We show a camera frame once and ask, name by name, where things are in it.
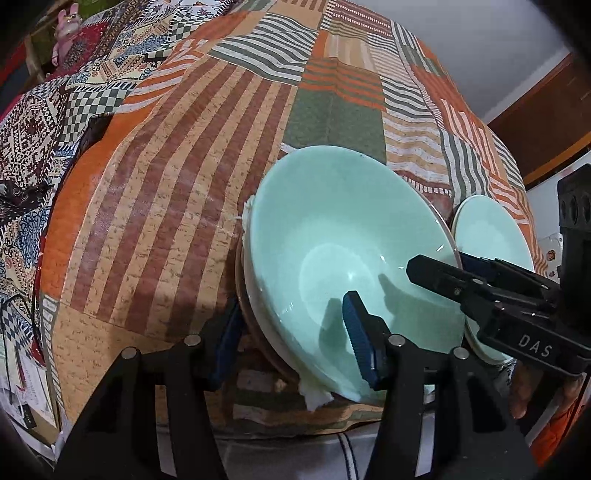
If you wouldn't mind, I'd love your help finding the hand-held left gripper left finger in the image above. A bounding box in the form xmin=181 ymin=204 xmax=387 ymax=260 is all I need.
xmin=54 ymin=302 xmax=245 ymax=480

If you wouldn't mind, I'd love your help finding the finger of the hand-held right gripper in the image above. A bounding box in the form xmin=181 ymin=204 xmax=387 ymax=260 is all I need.
xmin=460 ymin=253 xmax=558 ymax=303
xmin=406 ymin=255 xmax=498 ymax=324

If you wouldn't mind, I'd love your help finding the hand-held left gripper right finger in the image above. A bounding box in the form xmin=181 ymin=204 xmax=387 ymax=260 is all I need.
xmin=342 ymin=291 xmax=539 ymax=480

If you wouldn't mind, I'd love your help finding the mint green plate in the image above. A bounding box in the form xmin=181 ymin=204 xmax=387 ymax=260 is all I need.
xmin=450 ymin=195 xmax=536 ymax=365

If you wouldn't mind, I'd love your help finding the pink bowl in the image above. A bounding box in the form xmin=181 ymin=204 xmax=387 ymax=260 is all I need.
xmin=235 ymin=203 xmax=459 ymax=386

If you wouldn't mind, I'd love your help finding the white spotted bowl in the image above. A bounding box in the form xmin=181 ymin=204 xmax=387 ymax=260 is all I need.
xmin=242 ymin=194 xmax=334 ymax=410

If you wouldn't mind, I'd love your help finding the mint green bowl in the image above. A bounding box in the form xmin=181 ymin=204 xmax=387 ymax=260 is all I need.
xmin=244 ymin=147 xmax=466 ymax=402

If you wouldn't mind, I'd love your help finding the person's right hand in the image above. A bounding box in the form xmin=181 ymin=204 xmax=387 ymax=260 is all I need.
xmin=509 ymin=360 xmax=580 ymax=420

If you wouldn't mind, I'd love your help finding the striped patchwork tablecloth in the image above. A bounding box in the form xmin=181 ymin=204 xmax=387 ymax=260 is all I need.
xmin=39 ymin=0 xmax=550 ymax=439

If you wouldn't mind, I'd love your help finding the white navy-print cloth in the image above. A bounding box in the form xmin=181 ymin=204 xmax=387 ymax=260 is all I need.
xmin=157 ymin=425 xmax=439 ymax=480

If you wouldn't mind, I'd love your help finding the brown wooden door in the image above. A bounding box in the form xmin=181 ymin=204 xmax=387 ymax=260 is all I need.
xmin=487 ymin=53 xmax=591 ymax=185

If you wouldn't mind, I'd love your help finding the patterned bed blanket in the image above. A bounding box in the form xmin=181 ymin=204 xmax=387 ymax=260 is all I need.
xmin=0 ymin=0 xmax=232 ymax=324

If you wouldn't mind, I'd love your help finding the pink rabbit toy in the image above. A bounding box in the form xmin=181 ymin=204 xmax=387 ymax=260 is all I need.
xmin=50 ymin=2 xmax=81 ymax=68

